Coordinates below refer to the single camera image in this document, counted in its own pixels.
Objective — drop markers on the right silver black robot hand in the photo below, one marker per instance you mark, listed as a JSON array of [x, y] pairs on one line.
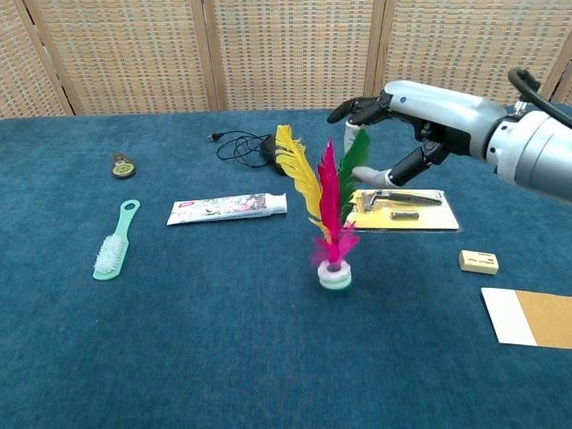
[[447, 116]]

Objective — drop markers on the colourful feather shuttlecock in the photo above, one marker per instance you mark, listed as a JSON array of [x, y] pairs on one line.
[[330, 201]]

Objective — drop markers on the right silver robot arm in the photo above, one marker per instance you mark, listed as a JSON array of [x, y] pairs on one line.
[[536, 152]]

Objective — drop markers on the razor in blister pack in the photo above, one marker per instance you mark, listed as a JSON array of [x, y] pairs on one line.
[[411, 214]]

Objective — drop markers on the small cream eraser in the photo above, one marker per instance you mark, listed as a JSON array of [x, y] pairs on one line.
[[478, 262]]

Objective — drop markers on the woven bamboo folding screen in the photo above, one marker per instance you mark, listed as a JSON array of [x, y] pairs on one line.
[[286, 53]]

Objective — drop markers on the black computer mouse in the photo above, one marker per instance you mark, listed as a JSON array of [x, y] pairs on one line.
[[269, 152]]

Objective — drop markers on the white and tan card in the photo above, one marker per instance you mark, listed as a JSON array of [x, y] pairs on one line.
[[532, 318]]

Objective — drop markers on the white toothpaste tube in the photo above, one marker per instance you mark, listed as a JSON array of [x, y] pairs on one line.
[[223, 208]]

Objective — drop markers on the blue felt table mat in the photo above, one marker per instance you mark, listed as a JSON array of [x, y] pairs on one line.
[[179, 348]]

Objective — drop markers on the mint green plastic brush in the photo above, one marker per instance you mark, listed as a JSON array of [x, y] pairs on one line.
[[114, 250]]

